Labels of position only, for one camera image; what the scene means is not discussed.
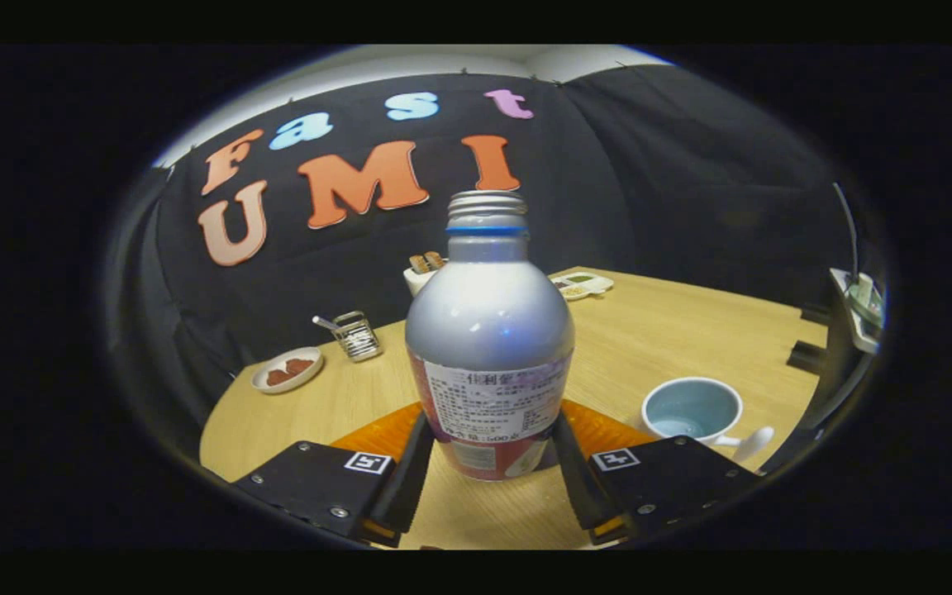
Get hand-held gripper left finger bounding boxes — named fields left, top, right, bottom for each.
left=232, top=402, right=436, bottom=548

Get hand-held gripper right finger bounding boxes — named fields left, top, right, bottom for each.
left=550, top=399, right=762, bottom=546

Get white cup blue inside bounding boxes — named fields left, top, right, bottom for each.
left=640, top=377, right=775, bottom=464

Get silver juice bottle red label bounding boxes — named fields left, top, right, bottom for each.
left=405, top=191, right=576, bottom=482

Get wooden table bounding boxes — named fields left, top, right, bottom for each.
left=199, top=266, right=831, bottom=550

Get red-brown food pieces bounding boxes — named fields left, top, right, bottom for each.
left=266, top=358, right=314, bottom=387

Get white plate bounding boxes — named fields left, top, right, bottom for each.
left=250, top=346, right=325, bottom=394

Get white compartment tray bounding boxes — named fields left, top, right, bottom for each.
left=549, top=272, right=615, bottom=301

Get white toaster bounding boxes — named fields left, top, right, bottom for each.
left=403, top=263, right=449, bottom=298

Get white device on stand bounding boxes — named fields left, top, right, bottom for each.
left=829, top=269, right=887, bottom=355

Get thin grey pole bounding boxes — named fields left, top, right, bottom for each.
left=833, top=183, right=862, bottom=278

